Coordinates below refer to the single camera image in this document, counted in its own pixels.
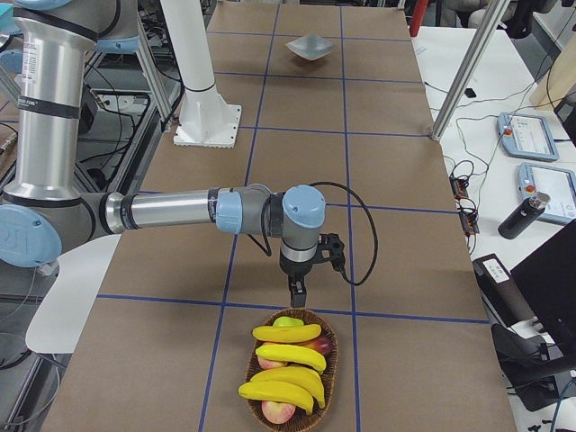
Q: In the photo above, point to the dark red apple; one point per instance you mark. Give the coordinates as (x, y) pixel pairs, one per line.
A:
(320, 344)

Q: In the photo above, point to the pink apple front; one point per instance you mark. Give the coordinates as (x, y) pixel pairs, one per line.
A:
(277, 413)

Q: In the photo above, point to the yellow banana top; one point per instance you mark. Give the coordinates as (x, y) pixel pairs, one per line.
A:
(288, 334)

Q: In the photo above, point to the woven brown fruit basket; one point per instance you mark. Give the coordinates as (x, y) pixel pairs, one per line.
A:
(300, 421)

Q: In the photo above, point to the yellow banana front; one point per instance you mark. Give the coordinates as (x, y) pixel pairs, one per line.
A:
(283, 392)

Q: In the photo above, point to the yellow banana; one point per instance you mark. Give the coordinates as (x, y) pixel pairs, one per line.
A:
(302, 376)
(283, 392)
(295, 354)
(288, 334)

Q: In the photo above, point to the pink apple middle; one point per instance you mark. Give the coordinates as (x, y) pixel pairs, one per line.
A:
(267, 364)

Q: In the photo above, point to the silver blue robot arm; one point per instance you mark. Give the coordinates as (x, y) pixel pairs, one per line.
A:
(43, 215)

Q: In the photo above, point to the blue teach pendant near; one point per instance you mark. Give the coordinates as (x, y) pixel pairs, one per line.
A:
(557, 182)

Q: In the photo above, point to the blue teach pendant far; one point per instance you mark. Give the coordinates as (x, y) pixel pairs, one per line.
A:
(527, 136)

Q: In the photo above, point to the green apple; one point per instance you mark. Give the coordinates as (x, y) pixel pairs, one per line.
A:
(287, 322)

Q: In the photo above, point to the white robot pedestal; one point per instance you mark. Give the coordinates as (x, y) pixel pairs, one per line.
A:
(205, 119)

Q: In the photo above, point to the small circuit board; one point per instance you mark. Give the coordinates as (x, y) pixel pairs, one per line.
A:
(459, 187)

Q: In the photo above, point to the grey square plate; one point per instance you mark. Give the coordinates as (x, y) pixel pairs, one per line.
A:
(310, 47)

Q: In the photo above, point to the black cylindrical bottle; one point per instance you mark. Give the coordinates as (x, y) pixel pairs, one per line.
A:
(524, 215)

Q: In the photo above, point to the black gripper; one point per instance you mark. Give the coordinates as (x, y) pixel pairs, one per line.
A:
(295, 268)

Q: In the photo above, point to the black box with label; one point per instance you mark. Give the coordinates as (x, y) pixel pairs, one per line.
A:
(501, 291)

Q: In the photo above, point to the black computer monitor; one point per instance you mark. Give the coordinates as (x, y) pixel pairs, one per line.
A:
(546, 279)

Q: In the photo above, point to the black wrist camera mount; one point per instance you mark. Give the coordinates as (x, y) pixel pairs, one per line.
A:
(330, 249)

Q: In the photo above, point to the aluminium frame post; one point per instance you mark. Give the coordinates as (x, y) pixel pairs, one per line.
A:
(471, 59)

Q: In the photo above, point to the blue teach pendant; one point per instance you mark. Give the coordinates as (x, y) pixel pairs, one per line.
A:
(527, 136)
(557, 182)

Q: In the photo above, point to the pink apple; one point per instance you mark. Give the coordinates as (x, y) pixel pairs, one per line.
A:
(277, 413)
(267, 364)

